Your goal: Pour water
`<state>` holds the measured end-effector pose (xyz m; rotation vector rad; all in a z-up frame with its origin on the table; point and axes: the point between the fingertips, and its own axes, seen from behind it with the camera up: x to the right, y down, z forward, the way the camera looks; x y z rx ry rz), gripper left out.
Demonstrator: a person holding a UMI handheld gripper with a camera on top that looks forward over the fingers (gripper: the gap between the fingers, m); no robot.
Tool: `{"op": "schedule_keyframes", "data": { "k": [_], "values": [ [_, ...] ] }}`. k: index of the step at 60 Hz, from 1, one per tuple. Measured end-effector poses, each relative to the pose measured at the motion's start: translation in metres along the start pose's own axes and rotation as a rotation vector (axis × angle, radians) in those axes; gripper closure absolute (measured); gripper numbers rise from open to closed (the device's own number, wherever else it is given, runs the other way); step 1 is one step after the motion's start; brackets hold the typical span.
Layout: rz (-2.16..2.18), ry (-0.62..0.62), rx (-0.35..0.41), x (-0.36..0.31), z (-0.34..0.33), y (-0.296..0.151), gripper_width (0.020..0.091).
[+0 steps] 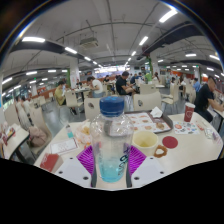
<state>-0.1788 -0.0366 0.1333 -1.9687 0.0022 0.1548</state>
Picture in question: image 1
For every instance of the red paper cup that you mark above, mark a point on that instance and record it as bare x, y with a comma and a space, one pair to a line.
189, 113

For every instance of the colourful printed sticker sheet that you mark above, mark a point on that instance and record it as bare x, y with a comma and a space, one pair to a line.
186, 128

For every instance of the crumpled white napkin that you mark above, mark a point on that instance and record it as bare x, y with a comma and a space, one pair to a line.
156, 112

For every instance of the beige chair with round hole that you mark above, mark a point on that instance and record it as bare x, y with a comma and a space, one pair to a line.
148, 101
91, 108

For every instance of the clear plastic bag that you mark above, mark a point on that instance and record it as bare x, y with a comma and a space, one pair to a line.
210, 132

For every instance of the person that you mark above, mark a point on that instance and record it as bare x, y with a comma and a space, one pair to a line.
96, 86
59, 95
202, 100
121, 85

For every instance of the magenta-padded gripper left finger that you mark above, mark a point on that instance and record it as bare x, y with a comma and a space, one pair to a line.
75, 170

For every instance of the white paper leaflet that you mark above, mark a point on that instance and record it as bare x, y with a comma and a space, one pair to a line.
64, 146

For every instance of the clear bottle with blue cap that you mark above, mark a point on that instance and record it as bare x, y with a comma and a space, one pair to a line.
111, 140

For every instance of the dark food tray with liner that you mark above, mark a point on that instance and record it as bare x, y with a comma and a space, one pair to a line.
148, 122

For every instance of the group of ceiling lights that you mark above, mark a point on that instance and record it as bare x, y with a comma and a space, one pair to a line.
167, 15

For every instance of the small teal sanitizer bottle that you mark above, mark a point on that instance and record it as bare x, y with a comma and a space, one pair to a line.
69, 132

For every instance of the ceiling air conditioner unit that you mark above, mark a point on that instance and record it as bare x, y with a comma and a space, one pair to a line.
89, 42

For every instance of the flat round red coaster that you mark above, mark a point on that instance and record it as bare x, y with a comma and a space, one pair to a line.
170, 142

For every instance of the food wrapper with leftovers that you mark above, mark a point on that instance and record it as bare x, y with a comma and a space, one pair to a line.
83, 132

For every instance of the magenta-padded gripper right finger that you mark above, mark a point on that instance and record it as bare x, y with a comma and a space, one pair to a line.
146, 170

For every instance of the small red box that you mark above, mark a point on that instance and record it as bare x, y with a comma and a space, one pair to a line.
49, 161

